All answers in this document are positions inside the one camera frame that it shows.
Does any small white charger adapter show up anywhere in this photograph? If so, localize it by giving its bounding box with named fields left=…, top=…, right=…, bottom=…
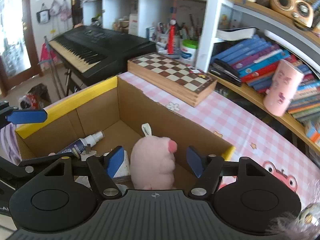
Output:
left=80, top=144, right=97, bottom=161

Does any white plastic bottle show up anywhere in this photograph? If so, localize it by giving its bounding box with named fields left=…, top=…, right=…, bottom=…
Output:
left=57, top=131, right=104, bottom=157

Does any pink plush pig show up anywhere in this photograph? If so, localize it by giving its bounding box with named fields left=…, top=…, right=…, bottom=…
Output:
left=130, top=123, right=177, bottom=190

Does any white charger plug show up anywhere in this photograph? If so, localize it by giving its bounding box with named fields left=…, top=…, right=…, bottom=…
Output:
left=106, top=147, right=130, bottom=180

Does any pink checkered tablecloth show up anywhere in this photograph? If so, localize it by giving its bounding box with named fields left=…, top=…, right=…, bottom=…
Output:
left=0, top=71, right=320, bottom=210

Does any yellow cardboard box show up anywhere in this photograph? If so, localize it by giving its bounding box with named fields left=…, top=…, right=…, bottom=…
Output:
left=15, top=77, right=235, bottom=191

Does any wooden chessboard box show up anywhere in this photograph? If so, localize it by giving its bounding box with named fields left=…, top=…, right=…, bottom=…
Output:
left=127, top=53, right=217, bottom=107

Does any black electronic keyboard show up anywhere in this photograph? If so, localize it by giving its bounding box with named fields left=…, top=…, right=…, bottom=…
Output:
left=48, top=25, right=156, bottom=86

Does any lower orange blue box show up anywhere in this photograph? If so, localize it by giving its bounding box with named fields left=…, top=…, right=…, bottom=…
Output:
left=305, top=119, right=320, bottom=146

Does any row of leaning books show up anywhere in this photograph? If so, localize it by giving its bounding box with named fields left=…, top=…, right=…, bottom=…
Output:
left=209, top=35, right=319, bottom=123

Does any white cream jar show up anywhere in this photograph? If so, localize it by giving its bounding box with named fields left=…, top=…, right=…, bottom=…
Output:
left=180, top=40, right=199, bottom=67

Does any pink cylindrical container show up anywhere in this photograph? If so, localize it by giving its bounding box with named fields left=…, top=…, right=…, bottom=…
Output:
left=263, top=60, right=304, bottom=116

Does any white bookshelf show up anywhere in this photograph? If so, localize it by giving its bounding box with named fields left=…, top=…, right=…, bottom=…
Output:
left=195, top=0, right=320, bottom=153

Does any wooden retro radio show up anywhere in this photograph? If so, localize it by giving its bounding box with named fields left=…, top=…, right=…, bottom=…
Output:
left=270, top=0, right=313, bottom=28

